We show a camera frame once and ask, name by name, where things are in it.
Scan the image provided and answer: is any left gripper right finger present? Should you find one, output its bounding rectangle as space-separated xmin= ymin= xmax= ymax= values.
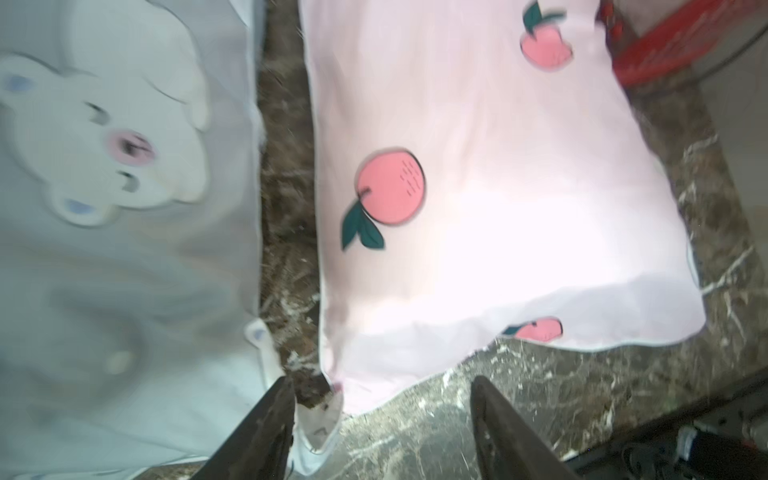
xmin=470 ymin=376 xmax=578 ymax=480

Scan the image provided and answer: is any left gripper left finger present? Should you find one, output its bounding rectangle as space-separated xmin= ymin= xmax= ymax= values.
xmin=191 ymin=376 xmax=296 ymax=480

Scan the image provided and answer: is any pink peach print pillow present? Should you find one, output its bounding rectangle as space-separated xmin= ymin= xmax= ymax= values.
xmin=299 ymin=1 xmax=706 ymax=415

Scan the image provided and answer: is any grey bear print pillow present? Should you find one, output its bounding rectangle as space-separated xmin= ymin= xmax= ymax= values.
xmin=1 ymin=1 xmax=284 ymax=479

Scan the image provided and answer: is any red silver toaster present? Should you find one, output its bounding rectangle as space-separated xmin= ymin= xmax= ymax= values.
xmin=597 ymin=1 xmax=767 ymax=87

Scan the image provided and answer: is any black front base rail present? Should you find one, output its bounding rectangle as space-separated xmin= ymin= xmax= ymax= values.
xmin=565 ymin=368 xmax=767 ymax=480

